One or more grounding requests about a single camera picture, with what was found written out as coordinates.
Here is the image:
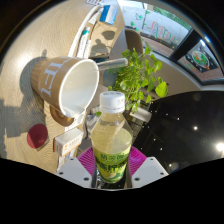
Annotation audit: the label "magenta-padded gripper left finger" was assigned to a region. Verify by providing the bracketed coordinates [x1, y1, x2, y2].
[56, 145, 99, 189]

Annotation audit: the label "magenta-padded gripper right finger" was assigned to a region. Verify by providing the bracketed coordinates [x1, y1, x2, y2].
[127, 145, 170, 189]

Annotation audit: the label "clear green-label drink bottle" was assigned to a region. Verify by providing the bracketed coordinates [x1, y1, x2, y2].
[90, 91, 134, 186]

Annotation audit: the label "white orange flat box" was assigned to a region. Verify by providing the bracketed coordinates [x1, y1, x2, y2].
[53, 128, 84, 158]

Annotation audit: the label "flat round red coaster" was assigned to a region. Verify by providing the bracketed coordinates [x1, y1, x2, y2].
[26, 123, 49, 150]

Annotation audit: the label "ceiling spot lights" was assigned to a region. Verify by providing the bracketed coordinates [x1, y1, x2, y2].
[166, 123, 224, 168]

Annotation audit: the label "tan ceramic mug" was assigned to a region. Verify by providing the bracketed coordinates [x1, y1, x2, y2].
[30, 56, 101, 128]

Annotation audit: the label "green potted plant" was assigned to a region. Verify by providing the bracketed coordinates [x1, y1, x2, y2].
[101, 47, 169, 116]

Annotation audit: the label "window with painted decorations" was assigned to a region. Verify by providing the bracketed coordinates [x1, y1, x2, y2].
[118, 0, 224, 83]

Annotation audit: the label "white tube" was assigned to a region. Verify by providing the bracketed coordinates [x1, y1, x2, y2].
[77, 27, 92, 59]

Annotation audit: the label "brown cardboard sheet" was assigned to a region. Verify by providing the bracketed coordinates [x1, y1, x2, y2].
[89, 21, 126, 61]

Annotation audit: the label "blue white tissue packet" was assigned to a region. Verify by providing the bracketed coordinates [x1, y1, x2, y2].
[99, 4, 118, 25]

